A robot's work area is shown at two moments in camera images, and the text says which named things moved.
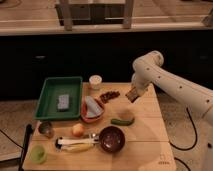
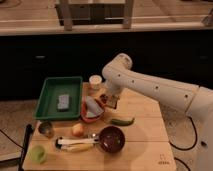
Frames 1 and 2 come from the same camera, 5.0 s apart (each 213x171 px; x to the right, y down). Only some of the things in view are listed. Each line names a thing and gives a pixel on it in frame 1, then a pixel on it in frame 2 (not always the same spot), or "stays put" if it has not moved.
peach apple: x=78 y=130 stays put
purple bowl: x=111 y=139 stays put
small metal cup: x=46 y=129 stays put
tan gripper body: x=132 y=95 → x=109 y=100
